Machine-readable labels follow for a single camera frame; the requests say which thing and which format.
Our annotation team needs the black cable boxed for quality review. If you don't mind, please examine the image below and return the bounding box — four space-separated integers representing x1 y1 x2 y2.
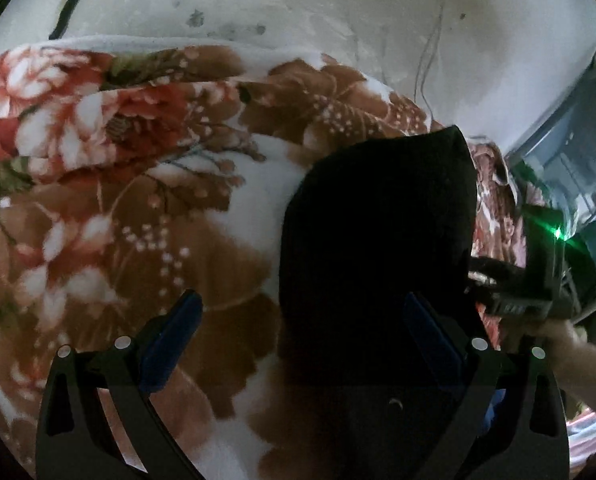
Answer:
48 0 105 42

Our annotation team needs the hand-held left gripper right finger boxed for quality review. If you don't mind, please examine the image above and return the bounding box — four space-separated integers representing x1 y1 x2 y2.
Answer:
403 291 571 480

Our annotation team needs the person's right forearm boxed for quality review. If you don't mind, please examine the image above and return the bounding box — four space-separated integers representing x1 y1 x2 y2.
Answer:
540 319 596 418

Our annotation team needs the pale blue mosquito net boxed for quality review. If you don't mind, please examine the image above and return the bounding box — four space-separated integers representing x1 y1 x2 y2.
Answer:
508 40 596 346

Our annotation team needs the black and blue hoodie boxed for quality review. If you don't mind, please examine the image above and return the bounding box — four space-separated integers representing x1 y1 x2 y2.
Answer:
276 125 509 480

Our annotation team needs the red patterned floral blanket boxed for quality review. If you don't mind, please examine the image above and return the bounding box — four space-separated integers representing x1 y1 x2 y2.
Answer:
465 137 534 271

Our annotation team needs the brown floral fleece blanket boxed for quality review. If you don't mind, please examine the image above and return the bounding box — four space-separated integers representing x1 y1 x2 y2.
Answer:
0 35 449 480

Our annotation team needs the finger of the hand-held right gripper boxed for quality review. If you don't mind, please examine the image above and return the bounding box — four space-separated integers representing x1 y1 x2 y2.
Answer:
465 255 529 288
478 294 555 322

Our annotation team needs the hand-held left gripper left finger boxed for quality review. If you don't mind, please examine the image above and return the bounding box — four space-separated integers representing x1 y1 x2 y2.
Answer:
35 289 204 480

